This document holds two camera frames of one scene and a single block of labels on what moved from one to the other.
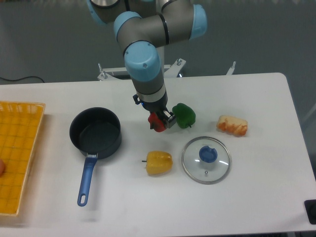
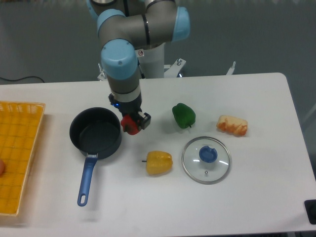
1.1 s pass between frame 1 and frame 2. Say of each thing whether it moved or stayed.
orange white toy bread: stayed
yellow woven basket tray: stayed
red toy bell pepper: moved
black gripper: moved
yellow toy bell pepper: stayed
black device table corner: stayed
